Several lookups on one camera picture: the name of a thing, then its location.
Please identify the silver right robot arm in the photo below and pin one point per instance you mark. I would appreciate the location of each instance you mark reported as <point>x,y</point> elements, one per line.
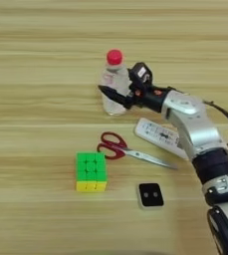
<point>198,132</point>

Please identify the green yellow Rubik's cube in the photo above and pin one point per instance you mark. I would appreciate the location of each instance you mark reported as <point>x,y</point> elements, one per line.
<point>91,171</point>

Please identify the clear water bottle red cap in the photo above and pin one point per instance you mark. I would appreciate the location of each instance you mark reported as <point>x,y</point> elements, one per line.
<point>114,86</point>

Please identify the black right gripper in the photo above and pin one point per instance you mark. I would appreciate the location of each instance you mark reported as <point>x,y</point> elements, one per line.
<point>152,96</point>

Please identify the small black square device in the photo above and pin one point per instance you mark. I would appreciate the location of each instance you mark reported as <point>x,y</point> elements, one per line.
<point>150,195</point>

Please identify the white remote control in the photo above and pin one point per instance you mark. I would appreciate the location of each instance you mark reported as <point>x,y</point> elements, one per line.
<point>157,134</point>

